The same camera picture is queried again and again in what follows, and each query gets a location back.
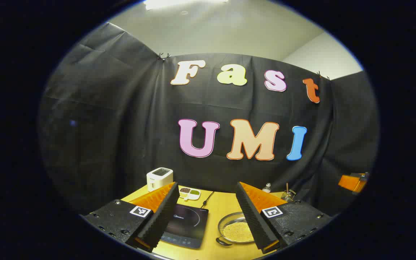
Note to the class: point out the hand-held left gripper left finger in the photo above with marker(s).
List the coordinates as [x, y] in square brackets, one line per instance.
[163, 216]

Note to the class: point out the glass jar with wooden stick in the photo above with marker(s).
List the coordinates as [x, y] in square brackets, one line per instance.
[288, 195]

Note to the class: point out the clear bottle with white label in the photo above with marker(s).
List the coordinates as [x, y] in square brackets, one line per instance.
[266, 188]

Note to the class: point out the heap of yellow soybeans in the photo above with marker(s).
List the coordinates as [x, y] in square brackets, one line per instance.
[237, 233]

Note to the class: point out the ceiling light panel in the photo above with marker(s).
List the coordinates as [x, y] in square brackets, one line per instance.
[182, 3]

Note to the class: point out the white box appliance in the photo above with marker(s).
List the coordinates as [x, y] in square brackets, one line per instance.
[159, 179]

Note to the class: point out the black induction cooktop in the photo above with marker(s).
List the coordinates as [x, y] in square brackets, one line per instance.
[188, 225]

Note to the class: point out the black binder clip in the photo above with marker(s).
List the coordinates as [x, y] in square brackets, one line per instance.
[323, 75]
[163, 56]

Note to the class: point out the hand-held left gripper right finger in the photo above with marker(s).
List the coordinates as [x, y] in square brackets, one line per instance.
[251, 216]

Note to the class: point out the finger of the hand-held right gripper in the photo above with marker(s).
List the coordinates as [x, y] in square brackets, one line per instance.
[350, 183]

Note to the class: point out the white divided bean dish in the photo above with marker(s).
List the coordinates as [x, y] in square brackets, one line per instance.
[190, 193]

